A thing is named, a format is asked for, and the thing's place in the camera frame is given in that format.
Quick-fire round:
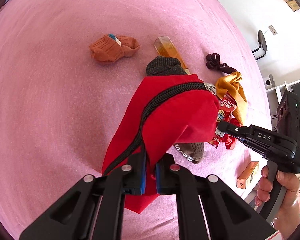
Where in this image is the red snack wrapper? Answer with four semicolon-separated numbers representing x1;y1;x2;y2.
209;92;237;148

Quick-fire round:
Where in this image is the gold L'Oreal box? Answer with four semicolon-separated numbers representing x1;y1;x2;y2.
236;161;259;189

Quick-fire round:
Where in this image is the orange drawstring bag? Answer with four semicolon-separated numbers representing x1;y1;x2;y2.
215;72;248;125

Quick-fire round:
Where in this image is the brown grey sock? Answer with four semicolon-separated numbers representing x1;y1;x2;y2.
146;56;204;164

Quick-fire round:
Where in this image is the maroon hair band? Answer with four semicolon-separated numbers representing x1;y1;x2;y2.
206;53;237;74

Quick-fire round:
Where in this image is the red zipper pouch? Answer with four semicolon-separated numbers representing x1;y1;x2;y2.
102;74;219;213

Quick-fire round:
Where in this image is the amber perfume bottle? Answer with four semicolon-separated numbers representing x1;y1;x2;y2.
154;36;191;75

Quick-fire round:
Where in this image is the rust orange sock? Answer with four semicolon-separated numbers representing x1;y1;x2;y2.
89;34;140;65

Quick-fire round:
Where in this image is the person's right hand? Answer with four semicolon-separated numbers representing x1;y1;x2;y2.
254;165;300;239

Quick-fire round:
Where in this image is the white desk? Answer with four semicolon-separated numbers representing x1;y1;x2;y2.
263;74;300;136

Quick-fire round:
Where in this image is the black chair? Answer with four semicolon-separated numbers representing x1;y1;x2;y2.
252;30;268;61

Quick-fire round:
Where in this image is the pink bed sheet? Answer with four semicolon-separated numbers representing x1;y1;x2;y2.
0;0;271;239

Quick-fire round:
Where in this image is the framed wall picture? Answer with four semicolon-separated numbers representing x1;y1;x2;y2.
284;0;300;11

